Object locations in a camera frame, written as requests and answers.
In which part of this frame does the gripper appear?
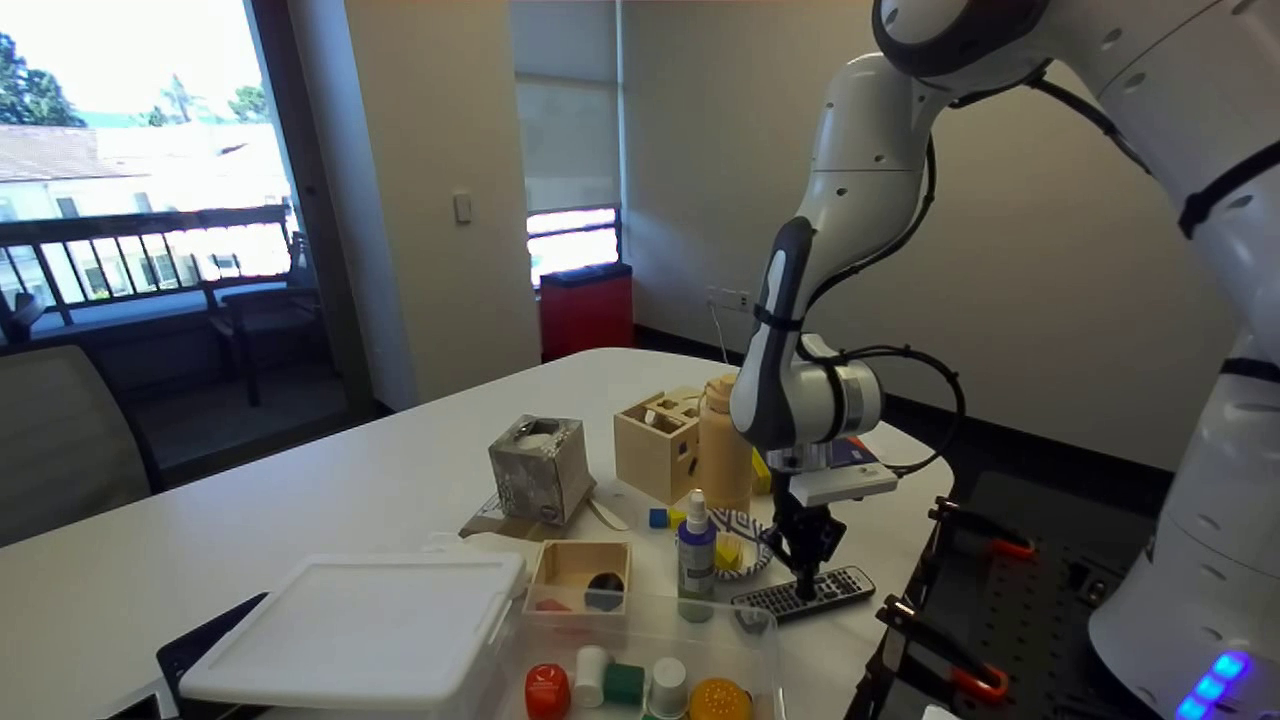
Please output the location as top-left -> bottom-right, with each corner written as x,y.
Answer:
768,494 -> 848,602

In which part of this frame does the black remote control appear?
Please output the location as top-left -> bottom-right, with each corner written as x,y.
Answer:
731,565 -> 878,628

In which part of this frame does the blue and white patterned bowl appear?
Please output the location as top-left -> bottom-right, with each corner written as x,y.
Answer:
709,506 -> 779,582

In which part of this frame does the clear plastic bin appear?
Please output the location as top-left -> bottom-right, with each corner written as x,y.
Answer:
498,588 -> 787,720

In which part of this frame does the spray bottle with purple label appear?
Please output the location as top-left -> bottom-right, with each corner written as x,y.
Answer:
676,489 -> 719,603

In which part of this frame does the dark blue book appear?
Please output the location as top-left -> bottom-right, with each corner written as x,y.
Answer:
828,436 -> 883,472

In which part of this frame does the orange dimpled ball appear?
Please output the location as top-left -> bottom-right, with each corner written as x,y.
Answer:
689,677 -> 754,720

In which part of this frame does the tan bottle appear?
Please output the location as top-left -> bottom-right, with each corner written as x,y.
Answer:
696,372 -> 754,514

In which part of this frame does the white cup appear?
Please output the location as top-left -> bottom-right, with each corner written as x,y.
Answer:
647,656 -> 690,720

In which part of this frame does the wooden shape sorter box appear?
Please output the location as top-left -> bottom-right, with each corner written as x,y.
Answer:
612,387 -> 705,507

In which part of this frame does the green block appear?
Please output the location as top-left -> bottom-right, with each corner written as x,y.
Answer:
602,661 -> 647,707

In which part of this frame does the white cylinder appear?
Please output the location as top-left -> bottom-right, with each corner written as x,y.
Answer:
573,644 -> 612,710

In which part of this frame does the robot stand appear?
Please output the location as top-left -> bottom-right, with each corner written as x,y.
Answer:
848,468 -> 1186,720

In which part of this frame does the small wooden tray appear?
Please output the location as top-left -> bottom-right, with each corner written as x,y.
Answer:
523,539 -> 634,617

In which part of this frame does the red toy can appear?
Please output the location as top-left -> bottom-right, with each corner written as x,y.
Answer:
524,662 -> 572,720

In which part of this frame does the grey patterned tissue box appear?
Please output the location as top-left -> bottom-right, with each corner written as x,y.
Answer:
487,414 -> 598,529

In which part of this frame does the brown cardboard piece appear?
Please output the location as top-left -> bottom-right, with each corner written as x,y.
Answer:
459,494 -> 563,543

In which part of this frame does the red bin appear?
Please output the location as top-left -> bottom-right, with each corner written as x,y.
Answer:
537,262 -> 636,364

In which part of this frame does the white plastic bin lid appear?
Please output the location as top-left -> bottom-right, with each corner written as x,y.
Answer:
179,553 -> 529,714

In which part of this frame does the window with blind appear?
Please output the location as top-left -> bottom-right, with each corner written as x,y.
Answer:
513,72 -> 624,288

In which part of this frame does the dark balcony chair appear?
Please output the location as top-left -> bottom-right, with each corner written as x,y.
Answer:
204,231 -> 333,408

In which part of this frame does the black flat device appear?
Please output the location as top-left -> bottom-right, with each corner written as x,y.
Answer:
153,591 -> 272,720

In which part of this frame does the balcony railing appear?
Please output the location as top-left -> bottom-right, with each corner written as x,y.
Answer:
0,203 -> 297,333

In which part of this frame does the grey office chair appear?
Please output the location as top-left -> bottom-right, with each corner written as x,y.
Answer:
0,343 -> 168,550

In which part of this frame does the large window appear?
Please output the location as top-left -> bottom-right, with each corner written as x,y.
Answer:
0,0 -> 346,471

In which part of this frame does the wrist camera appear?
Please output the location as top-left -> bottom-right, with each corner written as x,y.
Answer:
789,461 -> 899,509

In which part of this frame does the black clamp with orange handles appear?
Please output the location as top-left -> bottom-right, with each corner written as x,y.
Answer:
876,594 -> 1012,702
927,496 -> 1038,562

